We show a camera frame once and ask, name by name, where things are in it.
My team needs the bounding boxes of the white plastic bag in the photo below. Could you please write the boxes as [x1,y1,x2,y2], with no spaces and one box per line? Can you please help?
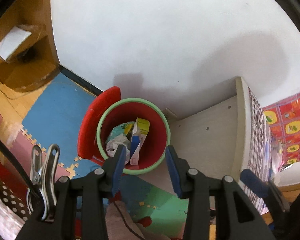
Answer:
[106,133,131,165]

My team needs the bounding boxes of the teal wet wipes pack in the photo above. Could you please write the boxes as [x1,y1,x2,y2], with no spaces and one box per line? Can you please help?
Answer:
[106,121,135,142]

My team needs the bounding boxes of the white green selfie stick box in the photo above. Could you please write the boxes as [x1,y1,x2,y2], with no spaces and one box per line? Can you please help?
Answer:
[134,118,150,148]

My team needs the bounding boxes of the white blue printed box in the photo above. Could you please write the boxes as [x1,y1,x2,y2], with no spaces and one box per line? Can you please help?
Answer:
[129,126,140,166]

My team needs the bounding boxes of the red green trash bin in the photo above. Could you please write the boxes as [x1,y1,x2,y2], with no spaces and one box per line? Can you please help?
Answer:
[96,98,171,175]

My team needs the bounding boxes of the silver spring clamp left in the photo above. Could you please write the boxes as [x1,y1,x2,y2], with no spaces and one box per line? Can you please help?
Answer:
[26,144,60,222]

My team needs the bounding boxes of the patchwork heart bed sheet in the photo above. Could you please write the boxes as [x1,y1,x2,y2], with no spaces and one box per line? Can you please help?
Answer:
[242,88,278,182]

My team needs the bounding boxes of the colourful foam floor mat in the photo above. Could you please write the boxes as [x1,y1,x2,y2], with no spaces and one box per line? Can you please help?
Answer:
[0,74,188,238]

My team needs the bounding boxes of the red floral headboard cloth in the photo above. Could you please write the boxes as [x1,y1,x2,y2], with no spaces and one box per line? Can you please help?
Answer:
[263,92,300,164]

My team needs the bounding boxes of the wooden desk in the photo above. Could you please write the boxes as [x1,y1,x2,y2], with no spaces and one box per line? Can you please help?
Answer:
[0,0,59,92]

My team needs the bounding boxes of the white paper in shelf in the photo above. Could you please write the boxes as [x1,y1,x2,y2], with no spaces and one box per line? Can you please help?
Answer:
[0,26,32,61]

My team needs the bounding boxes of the white bed frame side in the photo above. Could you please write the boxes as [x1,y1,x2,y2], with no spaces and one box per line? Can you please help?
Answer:
[137,76,253,196]

